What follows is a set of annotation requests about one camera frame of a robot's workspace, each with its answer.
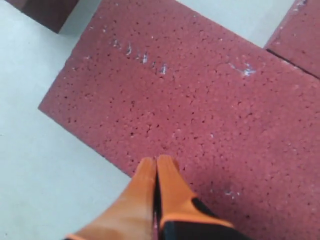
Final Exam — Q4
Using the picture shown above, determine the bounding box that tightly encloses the long red brick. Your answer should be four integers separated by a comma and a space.
39, 0, 320, 240

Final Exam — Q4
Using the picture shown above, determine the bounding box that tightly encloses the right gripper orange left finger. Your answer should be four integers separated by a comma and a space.
65, 157, 157, 240

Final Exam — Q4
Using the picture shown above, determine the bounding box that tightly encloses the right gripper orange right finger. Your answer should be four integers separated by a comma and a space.
156, 155, 250, 240

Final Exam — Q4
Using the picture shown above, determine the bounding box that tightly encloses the front large red brick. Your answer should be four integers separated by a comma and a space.
264, 0, 320, 79

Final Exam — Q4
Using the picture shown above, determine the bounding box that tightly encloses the red brick with white scratches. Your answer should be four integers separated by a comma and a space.
6, 0, 79, 34

